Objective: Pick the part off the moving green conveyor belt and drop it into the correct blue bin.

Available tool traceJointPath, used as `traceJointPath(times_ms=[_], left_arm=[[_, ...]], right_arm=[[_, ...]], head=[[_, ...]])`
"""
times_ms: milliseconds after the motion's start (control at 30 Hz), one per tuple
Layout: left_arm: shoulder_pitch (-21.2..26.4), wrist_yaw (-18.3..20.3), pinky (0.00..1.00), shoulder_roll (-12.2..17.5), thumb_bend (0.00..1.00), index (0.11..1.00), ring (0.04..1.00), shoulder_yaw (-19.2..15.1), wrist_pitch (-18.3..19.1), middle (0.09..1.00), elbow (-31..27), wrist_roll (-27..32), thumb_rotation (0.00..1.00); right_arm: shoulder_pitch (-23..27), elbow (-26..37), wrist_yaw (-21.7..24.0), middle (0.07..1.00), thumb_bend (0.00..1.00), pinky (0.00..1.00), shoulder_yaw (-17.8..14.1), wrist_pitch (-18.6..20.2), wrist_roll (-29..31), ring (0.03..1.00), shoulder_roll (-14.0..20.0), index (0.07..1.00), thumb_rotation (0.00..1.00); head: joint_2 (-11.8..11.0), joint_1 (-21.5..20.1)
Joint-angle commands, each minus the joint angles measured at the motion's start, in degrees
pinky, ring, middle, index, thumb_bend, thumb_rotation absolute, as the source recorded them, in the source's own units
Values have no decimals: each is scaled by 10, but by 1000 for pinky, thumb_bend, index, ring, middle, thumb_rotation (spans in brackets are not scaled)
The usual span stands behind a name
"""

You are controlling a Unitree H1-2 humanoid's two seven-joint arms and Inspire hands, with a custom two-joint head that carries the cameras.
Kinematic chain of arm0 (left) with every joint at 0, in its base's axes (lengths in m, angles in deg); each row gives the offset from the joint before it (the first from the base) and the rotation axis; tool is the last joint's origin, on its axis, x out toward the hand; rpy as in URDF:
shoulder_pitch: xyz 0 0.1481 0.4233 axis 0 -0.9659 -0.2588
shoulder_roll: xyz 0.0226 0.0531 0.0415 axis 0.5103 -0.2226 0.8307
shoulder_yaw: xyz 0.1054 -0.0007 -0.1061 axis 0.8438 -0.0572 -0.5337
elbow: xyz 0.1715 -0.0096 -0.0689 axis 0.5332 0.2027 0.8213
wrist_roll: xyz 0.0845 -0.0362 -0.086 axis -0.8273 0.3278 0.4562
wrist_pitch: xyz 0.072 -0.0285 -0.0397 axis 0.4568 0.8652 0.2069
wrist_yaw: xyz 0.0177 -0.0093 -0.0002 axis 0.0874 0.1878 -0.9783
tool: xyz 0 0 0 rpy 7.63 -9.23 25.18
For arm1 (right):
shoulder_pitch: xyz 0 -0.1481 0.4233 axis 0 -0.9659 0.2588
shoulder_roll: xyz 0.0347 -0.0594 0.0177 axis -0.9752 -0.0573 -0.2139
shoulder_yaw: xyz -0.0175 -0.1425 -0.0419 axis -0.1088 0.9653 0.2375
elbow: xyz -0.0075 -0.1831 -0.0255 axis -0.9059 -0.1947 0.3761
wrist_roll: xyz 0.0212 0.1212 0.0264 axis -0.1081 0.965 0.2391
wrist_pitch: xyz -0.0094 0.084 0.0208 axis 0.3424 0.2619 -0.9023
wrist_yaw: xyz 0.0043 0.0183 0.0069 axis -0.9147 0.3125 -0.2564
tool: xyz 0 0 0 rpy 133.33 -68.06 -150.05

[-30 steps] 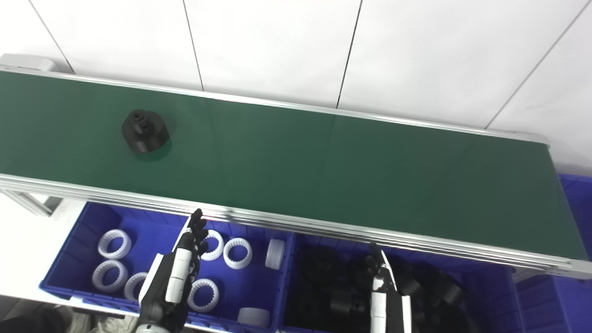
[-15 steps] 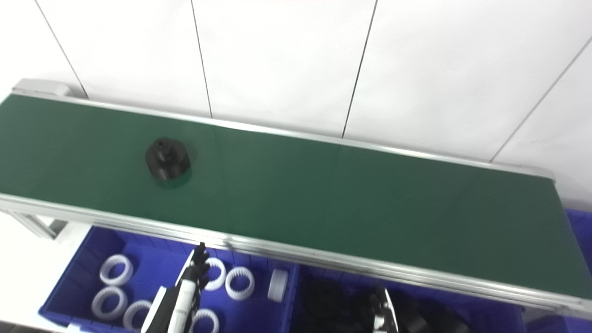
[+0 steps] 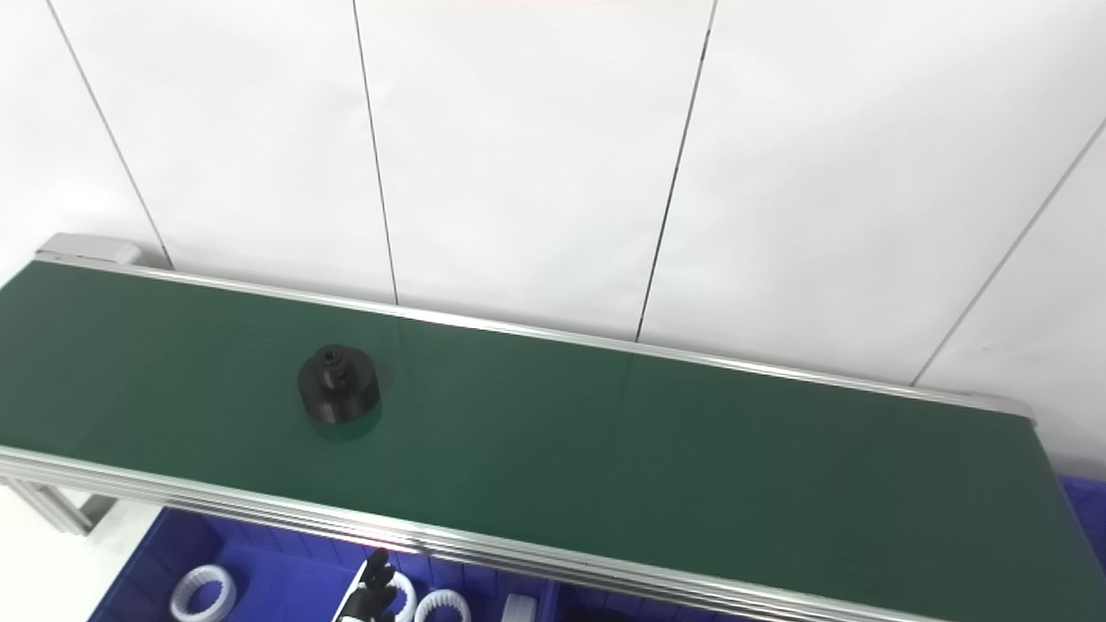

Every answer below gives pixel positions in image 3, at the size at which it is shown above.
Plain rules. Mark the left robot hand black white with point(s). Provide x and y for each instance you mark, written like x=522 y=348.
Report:
x=367 y=596

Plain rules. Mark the black round flanged part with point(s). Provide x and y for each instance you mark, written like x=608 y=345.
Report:
x=339 y=384

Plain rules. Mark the blue bin with white parts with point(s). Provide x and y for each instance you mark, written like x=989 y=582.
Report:
x=276 y=579

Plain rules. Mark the green conveyor belt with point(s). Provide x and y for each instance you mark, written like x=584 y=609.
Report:
x=605 y=449
x=259 y=505

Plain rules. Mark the blue bin with black parts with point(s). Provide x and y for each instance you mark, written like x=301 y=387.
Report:
x=622 y=612

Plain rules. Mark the aluminium conveyor leg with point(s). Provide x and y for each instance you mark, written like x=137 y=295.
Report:
x=60 y=510

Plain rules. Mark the empty blue bin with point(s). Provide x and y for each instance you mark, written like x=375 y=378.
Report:
x=1089 y=518

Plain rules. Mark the white plastic cylinder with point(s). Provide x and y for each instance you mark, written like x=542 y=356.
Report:
x=517 y=609

